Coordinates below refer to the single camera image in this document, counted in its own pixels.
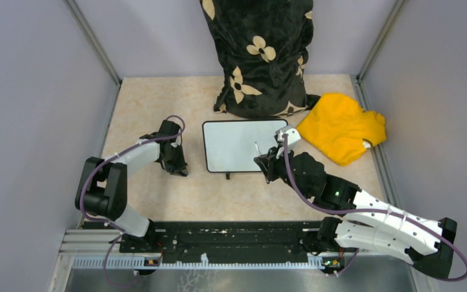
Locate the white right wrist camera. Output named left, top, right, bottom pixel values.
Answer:
left=275, top=125, right=301, bottom=158

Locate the small whiteboard black frame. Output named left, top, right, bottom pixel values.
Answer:
left=202, top=119, right=288, bottom=177

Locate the aluminium frame post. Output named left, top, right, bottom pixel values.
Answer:
left=63, top=0, right=122, bottom=86
left=356, top=0, right=408, bottom=83

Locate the black floral plush blanket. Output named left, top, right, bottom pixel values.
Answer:
left=200, top=1, right=320, bottom=119

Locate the right aluminium frame post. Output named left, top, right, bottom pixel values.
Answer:
left=356, top=0, right=408, bottom=83

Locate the blue capped whiteboard marker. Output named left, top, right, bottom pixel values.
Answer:
left=254, top=141, right=262, bottom=159

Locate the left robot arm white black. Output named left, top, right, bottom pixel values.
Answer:
left=75, top=115, right=189, bottom=252

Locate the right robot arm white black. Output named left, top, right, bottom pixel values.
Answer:
left=254, top=147, right=457, bottom=280

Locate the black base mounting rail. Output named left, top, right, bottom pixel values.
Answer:
left=80, top=220, right=355, bottom=275

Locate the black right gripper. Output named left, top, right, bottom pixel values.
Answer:
left=256, top=142, right=312, bottom=200

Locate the yellow folded garment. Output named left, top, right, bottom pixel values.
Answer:
left=296, top=93, right=387, bottom=167

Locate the left aluminium frame post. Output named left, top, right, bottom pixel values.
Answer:
left=63, top=0, right=122, bottom=86

